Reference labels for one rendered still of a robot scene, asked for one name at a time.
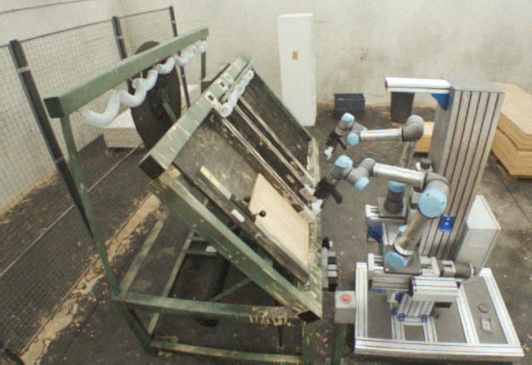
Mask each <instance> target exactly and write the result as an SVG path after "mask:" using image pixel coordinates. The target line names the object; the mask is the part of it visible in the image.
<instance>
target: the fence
mask: <svg viewBox="0 0 532 365"><path fill-rule="evenodd" d="M203 168H204V167H203V166H201V167H200V168H199V169H198V170H197V171H196V173H195V174H196V175H197V176H198V177H199V178H200V179H201V180H202V181H203V182H204V183H205V184H206V185H207V186H208V187H209V188H210V189H211V190H212V191H213V192H214V193H215V194H216V195H217V196H218V197H219V198H220V199H221V200H222V201H223V202H224V203H225V204H226V205H227V206H228V207H229V208H230V209H231V210H237V211H238V212H239V213H240V214H241V215H242V216H243V217H244V222H245V223H246V224H247V225H248V226H249V227H250V228H251V229H252V230H253V231H255V232H256V233H257V232H259V231H261V232H262V233H263V234H264V235H265V236H266V237H267V238H268V241H267V243H268V244H269V245H270V246H271V247H272V248H273V249H274V250H275V251H276V252H278V253H279V254H280V255H281V256H282V257H283V258H284V259H285V260H287V261H288V262H289V263H290V264H291V265H292V266H293V267H294V268H295V269H296V270H297V271H298V272H299V273H300V274H301V275H302V276H303V277H305V278H306V277H308V276H309V275H310V268H309V267H308V266H307V265H305V264H304V263H303V262H302V261H301V260H300V259H299V258H298V257H297V256H296V255H295V254H294V253H292V252H291V251H290V250H289V249H288V248H287V247H286V246H285V245H284V244H283V243H282V242H281V241H280V240H279V239H278V238H276V237H275V236H274V235H273V234H272V233H271V232H270V231H269V230H268V229H267V228H266V227H265V226H264V225H263V224H262V223H261V222H260V221H259V220H258V219H256V222H255V223H254V222H253V221H252V220H251V219H250V218H249V217H248V216H247V215H246V214H245V213H243V212H242V211H241V210H240V209H239V208H238V207H237V206H236V205H235V204H234V203H233V202H232V201H231V200H230V196H231V193H230V192H229V191H228V190H227V189H226V188H225V187H224V186H223V185H222V184H221V183H220V182H219V181H218V182H219V186H217V185H216V184H215V183H214V182H213V181H212V178H213V176H212V175H211V174H210V175H209V177H208V176H207V175H206V174H205V173H204V172H203V171H202V170H203ZM205 170H206V169H205ZM206 171H207V170H206ZM207 172H208V171H207ZM208 173H209V172H208Z"/></svg>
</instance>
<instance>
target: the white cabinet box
mask: <svg viewBox="0 0 532 365"><path fill-rule="evenodd" d="M277 20H278V43H279V55H280V67H281V80H282V93H283V102H284V103H285V104H286V106H287V107H288V108H289V109H290V111H291V112H292V113H293V114H294V115H295V116H296V117H297V118H298V120H299V121H300V122H301V123H302V125H303V126H314V122H315V118H316V114H317V112H316V71H315V41H314V16H313V13H299V14H283V15H281V16H279V17H277Z"/></svg>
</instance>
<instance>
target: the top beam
mask: <svg viewBox="0 0 532 365"><path fill-rule="evenodd" d="M251 58H252V57H251V56H250V55H249V54H248V53H247V51H245V52H244V53H242V54H241V55H240V56H239V57H238V58H237V59H236V60H235V61H234V62H233V63H232V64H231V65H230V66H229V67H228V68H227V69H226V70H225V71H224V72H223V73H222V74H221V75H220V76H219V77H218V78H217V79H216V80H215V81H214V82H213V83H212V84H211V85H210V86H209V87H208V88H207V90H206V91H205V92H204V93H203V94H202V95H201V96H200V97H199V98H198V99H197V100H196V101H195V102H194V103H193V104H192V105H191V107H190V108H189V109H188V110H187V111H186V112H185V113H184V114H183V115H182V116H181V117H180V118H179V120H178V121H177V122H176V123H175V124H174V125H173V126H172V127H171V128H170V129H169V130H168V131H167V132H166V133H165V134H164V135H163V137H162V138H161V139H160V140H159V141H158V142H157V143H156V144H155V146H154V147H153V148H152V149H151V150H150V151H149V153H148V154H147V155H146V156H145V157H144V158H143V160H142V161H141V162H140V163H139V164H138V166H139V167H140V168H141V169H142V170H143V171H144V172H145V173H146V174H147V175H148V176H149V177H150V178H151V179H152V180H155V179H157V178H158V177H159V176H160V175H162V174H163V173H164V172H165V171H166V170H167V169H168V168H169V166H170V164H171V163H172V162H173V160H174V159H175V157H176V156H177V155H178V154H179V153H180V151H181V150H182V148H183V147H184V145H185V144H186V142H187V141H188V140H189V138H190V137H191V136H192V135H193V134H194V132H195V131H196V129H197V128H198V126H199V125H200V124H201V122H202V121H203V120H204V118H205V117H206V116H207V115H208V114H209V112H210V111H211V109H212V108H213V106H212V105H211V104H210V103H209V102H208V101H207V100H206V99H205V98H204V95H205V94H206V93H207V92H208V91H210V92H211V94H212V95H213V96H214V97H215V98H216V99H217V100H219V99H220V97H221V96H222V95H223V94H224V91H223V90H222V89H221V88H220V87H219V86H218V85H217V83H216V82H217V81H218V80H219V79H221V80H222V81H223V82H224V83H225V85H226V86H230V84H229V82H228V81H227V80H226V79H225V78H224V77H223V75H224V74H225V73H226V72H227V73H228V74H229V75H230V76H231V77H232V78H233V79H235V78H236V77H237V76H238V74H239V73H240V72H241V71H242V70H243V69H244V67H245V66H246V65H247V64H248V62H249V61H250V60H251Z"/></svg>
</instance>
